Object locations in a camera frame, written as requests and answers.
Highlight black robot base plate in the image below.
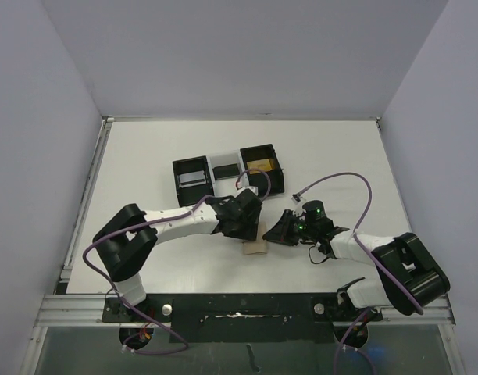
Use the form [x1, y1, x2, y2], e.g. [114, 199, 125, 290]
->
[102, 291, 383, 345]

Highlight gold credit card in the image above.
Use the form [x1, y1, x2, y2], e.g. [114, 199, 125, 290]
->
[247, 158, 276, 174]

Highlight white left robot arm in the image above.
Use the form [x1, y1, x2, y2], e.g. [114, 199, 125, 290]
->
[92, 187, 262, 321]

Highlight white middle tray compartment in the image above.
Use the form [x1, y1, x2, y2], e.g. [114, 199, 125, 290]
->
[207, 150, 245, 197]

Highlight black left tray compartment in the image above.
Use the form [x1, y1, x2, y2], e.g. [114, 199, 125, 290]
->
[172, 155, 214, 207]

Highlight silver card in tray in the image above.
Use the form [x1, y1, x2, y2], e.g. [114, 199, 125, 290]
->
[177, 170, 206, 188]

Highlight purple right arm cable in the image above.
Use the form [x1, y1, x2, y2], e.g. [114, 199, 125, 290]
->
[293, 172, 424, 375]

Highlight black right tray compartment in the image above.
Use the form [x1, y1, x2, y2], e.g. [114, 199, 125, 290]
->
[240, 144, 285, 197]

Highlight front aluminium rail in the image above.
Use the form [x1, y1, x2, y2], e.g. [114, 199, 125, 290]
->
[34, 291, 119, 327]

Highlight black tray compartment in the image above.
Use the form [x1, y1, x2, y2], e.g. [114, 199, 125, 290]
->
[240, 144, 285, 197]
[172, 155, 214, 207]

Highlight aluminium table edge rail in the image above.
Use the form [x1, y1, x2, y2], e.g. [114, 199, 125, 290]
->
[58, 116, 114, 284]

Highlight black card in tray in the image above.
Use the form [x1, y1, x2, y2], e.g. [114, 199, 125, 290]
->
[212, 164, 240, 180]

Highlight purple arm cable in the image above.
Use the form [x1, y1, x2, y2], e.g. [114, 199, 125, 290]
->
[84, 168, 273, 355]
[293, 172, 424, 375]

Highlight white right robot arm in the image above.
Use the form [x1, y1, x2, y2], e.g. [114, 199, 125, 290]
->
[263, 200, 451, 320]

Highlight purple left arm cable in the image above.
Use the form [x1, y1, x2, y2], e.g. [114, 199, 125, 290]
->
[84, 168, 273, 355]

